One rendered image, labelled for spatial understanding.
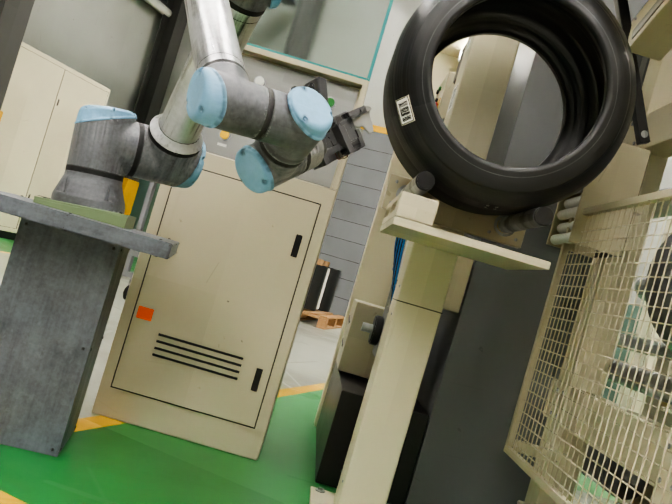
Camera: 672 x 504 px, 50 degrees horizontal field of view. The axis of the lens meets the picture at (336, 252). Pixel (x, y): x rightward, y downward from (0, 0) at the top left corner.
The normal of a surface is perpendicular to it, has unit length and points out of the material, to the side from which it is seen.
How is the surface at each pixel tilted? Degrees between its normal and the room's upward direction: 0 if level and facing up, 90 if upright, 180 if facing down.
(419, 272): 90
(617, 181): 90
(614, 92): 88
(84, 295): 90
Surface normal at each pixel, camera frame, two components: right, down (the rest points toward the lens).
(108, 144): 0.47, 0.09
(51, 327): 0.18, 0.02
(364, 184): -0.32, -0.12
